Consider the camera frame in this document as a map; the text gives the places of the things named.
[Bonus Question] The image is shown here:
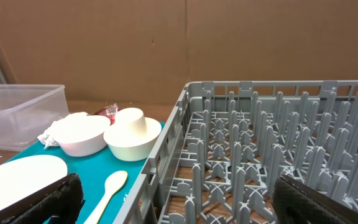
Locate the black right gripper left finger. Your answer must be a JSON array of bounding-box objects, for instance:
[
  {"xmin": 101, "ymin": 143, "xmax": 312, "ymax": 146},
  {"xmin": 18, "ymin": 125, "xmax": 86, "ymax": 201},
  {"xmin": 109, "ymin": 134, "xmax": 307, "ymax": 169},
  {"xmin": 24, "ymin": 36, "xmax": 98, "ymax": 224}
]
[{"xmin": 0, "ymin": 173, "xmax": 85, "ymax": 224}]

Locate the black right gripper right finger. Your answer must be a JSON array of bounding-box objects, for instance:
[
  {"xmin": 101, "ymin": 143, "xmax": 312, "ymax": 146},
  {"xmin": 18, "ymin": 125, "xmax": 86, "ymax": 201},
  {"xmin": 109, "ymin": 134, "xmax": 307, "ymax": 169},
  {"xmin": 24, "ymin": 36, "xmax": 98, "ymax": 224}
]
[{"xmin": 273, "ymin": 175, "xmax": 358, "ymax": 224}]

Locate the white cup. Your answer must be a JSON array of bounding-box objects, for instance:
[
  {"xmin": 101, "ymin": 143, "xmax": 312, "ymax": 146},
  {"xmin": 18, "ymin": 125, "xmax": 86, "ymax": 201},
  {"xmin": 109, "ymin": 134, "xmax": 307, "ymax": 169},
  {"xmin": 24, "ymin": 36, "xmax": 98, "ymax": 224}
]
[{"xmin": 115, "ymin": 108, "xmax": 147, "ymax": 132}]

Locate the grey dishwasher rack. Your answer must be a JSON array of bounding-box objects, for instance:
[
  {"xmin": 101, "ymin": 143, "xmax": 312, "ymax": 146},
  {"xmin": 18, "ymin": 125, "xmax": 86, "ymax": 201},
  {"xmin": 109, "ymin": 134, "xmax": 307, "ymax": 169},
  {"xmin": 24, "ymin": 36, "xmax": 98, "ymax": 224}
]
[{"xmin": 114, "ymin": 80, "xmax": 358, "ymax": 223}]

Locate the teal tray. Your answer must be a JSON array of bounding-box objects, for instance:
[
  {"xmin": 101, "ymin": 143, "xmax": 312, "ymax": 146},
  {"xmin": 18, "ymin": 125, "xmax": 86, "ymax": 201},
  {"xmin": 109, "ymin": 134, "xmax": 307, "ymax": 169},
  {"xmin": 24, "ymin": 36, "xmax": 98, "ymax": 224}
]
[{"xmin": 6, "ymin": 121, "xmax": 166, "ymax": 224}]

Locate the yellow plastic spoon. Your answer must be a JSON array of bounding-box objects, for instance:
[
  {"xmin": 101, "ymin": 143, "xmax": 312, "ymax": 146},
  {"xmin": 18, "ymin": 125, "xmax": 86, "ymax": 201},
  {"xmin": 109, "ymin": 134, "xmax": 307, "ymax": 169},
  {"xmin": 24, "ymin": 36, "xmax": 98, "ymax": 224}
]
[{"xmin": 85, "ymin": 170, "xmax": 128, "ymax": 224}]

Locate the white pink plate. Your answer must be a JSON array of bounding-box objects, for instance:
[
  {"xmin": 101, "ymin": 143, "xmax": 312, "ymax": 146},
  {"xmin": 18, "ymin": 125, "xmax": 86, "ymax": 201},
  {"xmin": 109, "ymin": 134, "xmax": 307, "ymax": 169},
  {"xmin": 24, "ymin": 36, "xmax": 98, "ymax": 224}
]
[{"xmin": 0, "ymin": 155, "xmax": 68, "ymax": 211}]

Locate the crumpled white napkin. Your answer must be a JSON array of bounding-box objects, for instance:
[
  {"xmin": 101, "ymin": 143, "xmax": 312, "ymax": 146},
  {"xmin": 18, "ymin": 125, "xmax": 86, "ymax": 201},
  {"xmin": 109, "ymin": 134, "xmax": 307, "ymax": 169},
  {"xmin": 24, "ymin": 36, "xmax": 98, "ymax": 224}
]
[{"xmin": 37, "ymin": 111, "xmax": 89, "ymax": 149}]

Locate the pink bowl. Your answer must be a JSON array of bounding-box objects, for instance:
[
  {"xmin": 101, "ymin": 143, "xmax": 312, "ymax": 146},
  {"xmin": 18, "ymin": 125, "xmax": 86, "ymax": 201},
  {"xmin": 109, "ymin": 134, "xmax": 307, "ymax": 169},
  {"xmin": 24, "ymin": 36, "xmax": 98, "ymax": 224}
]
[{"xmin": 53, "ymin": 115, "xmax": 111, "ymax": 157}]

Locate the pale green bowl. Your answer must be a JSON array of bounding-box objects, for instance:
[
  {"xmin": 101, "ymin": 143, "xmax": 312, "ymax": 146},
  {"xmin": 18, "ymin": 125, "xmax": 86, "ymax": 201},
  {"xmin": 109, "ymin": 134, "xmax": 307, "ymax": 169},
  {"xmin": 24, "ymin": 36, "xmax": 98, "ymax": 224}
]
[{"xmin": 103, "ymin": 117, "xmax": 162, "ymax": 162}]

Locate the clear plastic bin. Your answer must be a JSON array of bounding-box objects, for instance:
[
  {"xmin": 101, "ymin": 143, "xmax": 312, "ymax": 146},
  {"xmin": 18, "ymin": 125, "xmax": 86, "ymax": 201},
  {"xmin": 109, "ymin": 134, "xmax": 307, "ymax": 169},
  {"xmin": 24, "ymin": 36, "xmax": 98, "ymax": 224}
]
[{"xmin": 0, "ymin": 84, "xmax": 69, "ymax": 151}]

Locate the red snack wrapper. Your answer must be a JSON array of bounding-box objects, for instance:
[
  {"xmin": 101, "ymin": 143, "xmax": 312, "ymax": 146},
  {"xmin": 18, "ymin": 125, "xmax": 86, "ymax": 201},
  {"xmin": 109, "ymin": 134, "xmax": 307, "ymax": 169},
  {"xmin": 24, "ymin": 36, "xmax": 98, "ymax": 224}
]
[{"xmin": 94, "ymin": 103, "xmax": 119, "ymax": 124}]

